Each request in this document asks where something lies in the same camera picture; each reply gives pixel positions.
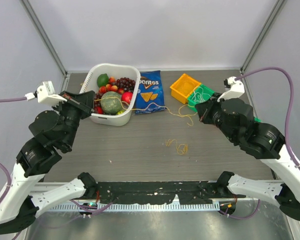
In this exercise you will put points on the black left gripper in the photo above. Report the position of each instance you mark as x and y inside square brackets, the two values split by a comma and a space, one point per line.
[84, 101]

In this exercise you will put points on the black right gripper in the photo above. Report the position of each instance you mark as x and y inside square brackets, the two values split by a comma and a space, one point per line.
[205, 108]

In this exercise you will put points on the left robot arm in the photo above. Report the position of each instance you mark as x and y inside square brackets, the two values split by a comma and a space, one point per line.
[53, 133]

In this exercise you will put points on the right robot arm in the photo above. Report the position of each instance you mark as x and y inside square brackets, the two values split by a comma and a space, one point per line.
[235, 119]

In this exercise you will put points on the lower purple grape bunch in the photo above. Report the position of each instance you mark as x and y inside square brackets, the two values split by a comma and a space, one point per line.
[97, 104]

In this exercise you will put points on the purple grape bunch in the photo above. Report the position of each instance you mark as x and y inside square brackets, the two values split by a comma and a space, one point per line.
[125, 84]
[97, 104]

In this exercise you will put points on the green plastic bin near yellow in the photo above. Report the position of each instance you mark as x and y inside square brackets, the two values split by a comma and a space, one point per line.
[199, 95]

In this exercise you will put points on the small watermelon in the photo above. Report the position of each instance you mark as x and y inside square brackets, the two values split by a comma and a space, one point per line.
[111, 103]

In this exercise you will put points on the green lime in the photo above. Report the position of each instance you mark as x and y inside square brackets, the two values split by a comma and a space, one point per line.
[102, 80]

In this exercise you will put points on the peaches in basket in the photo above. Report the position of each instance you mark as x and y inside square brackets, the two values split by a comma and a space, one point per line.
[113, 85]

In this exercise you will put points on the green plastic bin far right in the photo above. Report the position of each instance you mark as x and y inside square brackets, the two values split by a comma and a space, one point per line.
[257, 119]

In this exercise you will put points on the white fruit basket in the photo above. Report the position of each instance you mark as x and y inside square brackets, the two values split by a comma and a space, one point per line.
[117, 71]

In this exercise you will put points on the upper purple grape bunch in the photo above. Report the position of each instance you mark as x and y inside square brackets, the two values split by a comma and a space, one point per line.
[125, 84]

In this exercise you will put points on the blue Doritos chip bag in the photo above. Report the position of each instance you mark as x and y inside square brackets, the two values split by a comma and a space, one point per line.
[150, 94]

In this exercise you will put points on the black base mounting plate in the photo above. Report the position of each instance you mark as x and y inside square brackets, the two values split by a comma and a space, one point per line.
[159, 192]

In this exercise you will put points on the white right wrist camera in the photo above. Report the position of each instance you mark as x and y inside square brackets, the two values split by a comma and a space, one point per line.
[233, 89]

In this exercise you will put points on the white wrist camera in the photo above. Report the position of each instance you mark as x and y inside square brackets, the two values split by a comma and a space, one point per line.
[233, 89]
[46, 94]

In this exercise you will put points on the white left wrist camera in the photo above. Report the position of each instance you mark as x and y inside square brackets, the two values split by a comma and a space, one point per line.
[46, 94]

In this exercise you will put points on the white slotted cable duct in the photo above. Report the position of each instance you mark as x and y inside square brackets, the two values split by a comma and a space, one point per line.
[175, 206]

